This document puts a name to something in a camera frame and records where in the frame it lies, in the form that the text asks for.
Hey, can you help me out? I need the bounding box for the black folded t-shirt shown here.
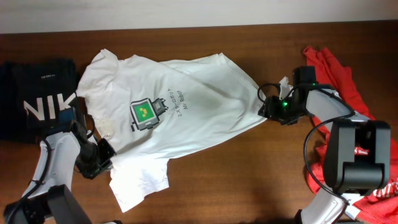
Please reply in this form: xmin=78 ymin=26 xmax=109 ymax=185
xmin=1 ymin=58 xmax=84 ymax=143

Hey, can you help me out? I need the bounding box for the white printed t-shirt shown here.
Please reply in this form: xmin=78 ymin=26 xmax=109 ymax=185
xmin=76 ymin=49 xmax=264 ymax=212

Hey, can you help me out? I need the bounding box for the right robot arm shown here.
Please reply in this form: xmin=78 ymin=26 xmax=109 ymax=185
xmin=258 ymin=66 xmax=391 ymax=224

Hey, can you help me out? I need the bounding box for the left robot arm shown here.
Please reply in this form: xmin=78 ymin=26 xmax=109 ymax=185
xmin=3 ymin=120 xmax=116 ymax=223

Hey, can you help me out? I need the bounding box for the red t-shirt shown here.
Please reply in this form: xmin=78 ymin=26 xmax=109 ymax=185
xmin=303 ymin=46 xmax=397 ymax=224

